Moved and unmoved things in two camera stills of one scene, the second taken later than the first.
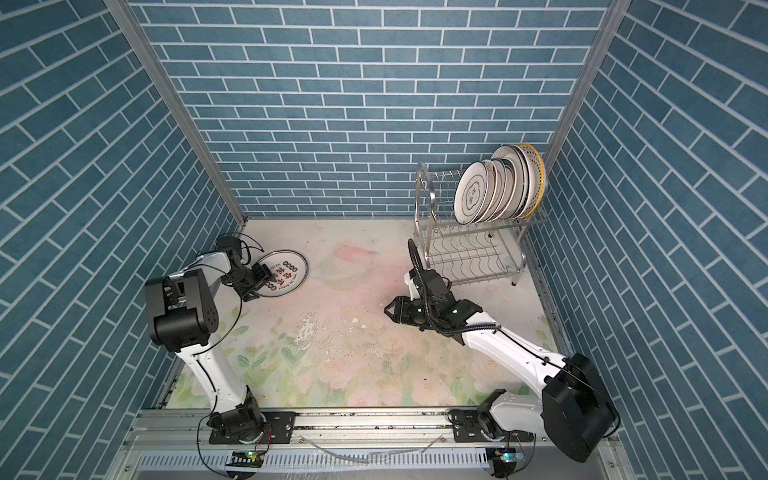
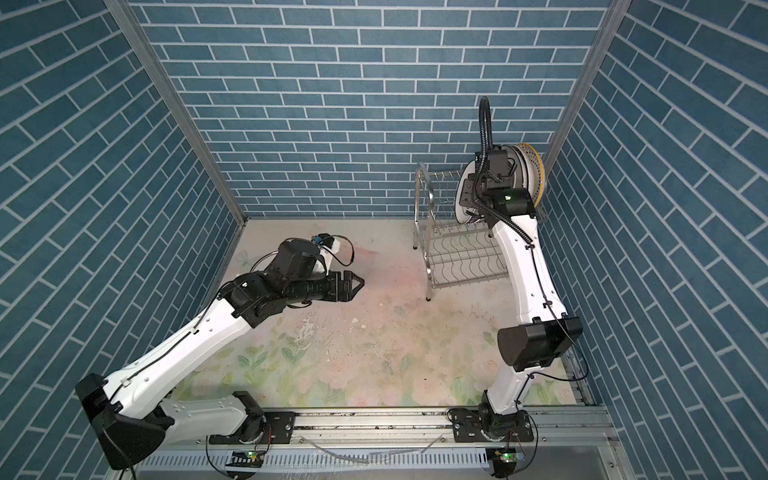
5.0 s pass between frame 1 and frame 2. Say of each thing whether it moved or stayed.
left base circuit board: stayed
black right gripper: moved
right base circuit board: stayed
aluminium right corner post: stayed
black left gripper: moved
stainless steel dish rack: stayed
